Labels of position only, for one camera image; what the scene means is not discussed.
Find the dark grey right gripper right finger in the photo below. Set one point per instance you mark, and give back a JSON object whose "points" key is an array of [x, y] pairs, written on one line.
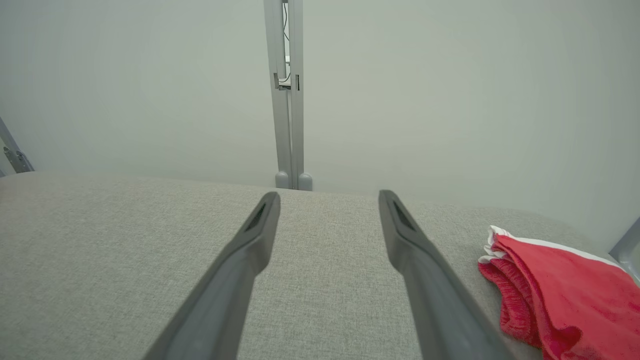
{"points": [[440, 300]]}

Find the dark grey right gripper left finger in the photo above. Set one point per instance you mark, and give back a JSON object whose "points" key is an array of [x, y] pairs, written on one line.
{"points": [[220, 295]]}

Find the red basketball shorts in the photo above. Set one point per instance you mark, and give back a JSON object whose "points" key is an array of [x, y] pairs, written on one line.
{"points": [[565, 290]]}

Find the grey double partition post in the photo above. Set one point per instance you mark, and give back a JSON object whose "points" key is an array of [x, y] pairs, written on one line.
{"points": [[297, 125]]}

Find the grey right frame bracket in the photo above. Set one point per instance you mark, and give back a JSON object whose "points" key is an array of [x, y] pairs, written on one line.
{"points": [[627, 250]]}

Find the grey hinged partition post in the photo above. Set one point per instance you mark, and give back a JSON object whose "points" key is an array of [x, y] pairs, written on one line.
{"points": [[15, 155]]}

